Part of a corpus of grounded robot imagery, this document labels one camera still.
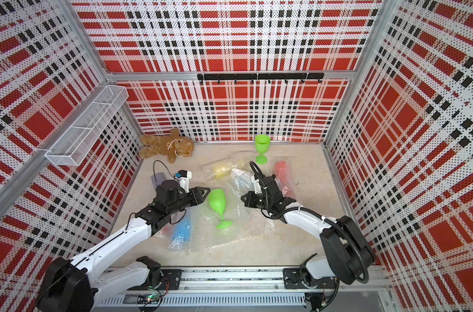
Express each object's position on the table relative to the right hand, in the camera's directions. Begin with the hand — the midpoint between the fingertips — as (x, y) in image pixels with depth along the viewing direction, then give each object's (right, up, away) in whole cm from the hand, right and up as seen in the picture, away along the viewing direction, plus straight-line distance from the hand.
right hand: (244, 198), depth 85 cm
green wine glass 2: (-12, -1, +4) cm, 13 cm away
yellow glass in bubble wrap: (-11, +13, +14) cm, 22 cm away
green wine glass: (+9, +26, +15) cm, 31 cm away
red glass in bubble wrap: (+21, +8, +11) cm, 25 cm away
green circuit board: (-34, -34, -15) cm, 50 cm away
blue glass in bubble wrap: (-25, -14, -8) cm, 30 cm away
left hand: (-14, +4, -3) cm, 15 cm away
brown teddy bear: (-43, +25, +26) cm, 57 cm away
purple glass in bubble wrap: (-48, +6, +19) cm, 52 cm away
